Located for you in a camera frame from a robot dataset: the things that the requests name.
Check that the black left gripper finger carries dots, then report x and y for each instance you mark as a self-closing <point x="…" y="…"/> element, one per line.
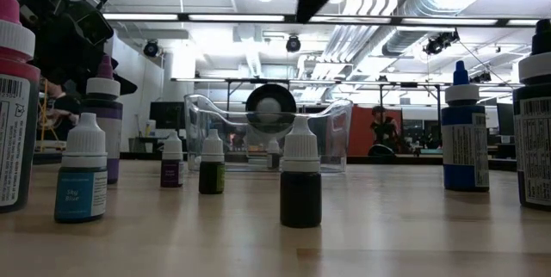
<point x="129" y="88"/>
<point x="82" y="62"/>

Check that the large purple food coloring bottle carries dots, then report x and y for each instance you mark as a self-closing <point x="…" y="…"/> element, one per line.
<point x="113" y="139"/>

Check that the small purple dropper bottle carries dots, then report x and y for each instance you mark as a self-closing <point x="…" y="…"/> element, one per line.
<point x="171" y="174"/>

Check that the large pink food coloring bottle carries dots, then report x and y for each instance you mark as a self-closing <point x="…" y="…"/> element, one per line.
<point x="13" y="139"/>

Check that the small sky blue dropper bottle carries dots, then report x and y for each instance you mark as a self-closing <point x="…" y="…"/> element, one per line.
<point x="79" y="195"/>

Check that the small green dropper bottle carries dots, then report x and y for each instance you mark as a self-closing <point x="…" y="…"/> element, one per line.
<point x="211" y="178"/>

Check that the small white-capped dropper bottle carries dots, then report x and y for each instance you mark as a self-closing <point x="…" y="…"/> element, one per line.
<point x="273" y="153"/>

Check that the small black dropper bottle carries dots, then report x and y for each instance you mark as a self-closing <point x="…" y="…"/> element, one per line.
<point x="300" y="199"/>

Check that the large blue food coloring bottle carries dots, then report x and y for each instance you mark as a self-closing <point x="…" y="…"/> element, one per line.
<point x="462" y="161"/>

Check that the large black food coloring bottle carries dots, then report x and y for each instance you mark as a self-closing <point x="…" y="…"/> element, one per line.
<point x="534" y="161"/>

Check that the person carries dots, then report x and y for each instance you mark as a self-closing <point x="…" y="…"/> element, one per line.
<point x="56" y="92"/>
<point x="384" y="133"/>

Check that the black round ceiling spotlight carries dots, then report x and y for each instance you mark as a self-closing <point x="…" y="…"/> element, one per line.
<point x="293" y="44"/>
<point x="150" y="48"/>

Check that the white cup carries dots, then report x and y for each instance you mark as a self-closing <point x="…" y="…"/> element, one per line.
<point x="150" y="128"/>

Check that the black computer monitor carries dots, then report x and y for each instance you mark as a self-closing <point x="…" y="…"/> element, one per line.
<point x="165" y="115"/>
<point x="505" y="118"/>

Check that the yellow stand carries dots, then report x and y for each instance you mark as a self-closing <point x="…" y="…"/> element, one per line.
<point x="44" y="109"/>

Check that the clear plastic bin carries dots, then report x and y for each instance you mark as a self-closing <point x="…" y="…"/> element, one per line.
<point x="198" y="118"/>

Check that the black bar with light strips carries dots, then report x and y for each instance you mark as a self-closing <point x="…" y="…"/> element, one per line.
<point x="237" y="17"/>

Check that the orange partition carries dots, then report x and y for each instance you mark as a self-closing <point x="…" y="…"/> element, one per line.
<point x="361" y="131"/>

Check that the black office chair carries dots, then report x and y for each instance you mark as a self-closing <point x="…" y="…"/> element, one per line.
<point x="381" y="151"/>

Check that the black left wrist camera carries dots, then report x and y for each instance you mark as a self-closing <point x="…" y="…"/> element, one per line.
<point x="94" y="23"/>

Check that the black aluminium table frame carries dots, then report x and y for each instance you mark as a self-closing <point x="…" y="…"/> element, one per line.
<point x="138" y="155"/>

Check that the black background workstation frame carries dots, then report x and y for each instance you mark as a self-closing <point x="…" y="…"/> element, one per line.
<point x="381" y="96"/>

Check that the black ceiling camera mount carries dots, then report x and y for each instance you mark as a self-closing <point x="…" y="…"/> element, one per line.
<point x="441" y="42"/>

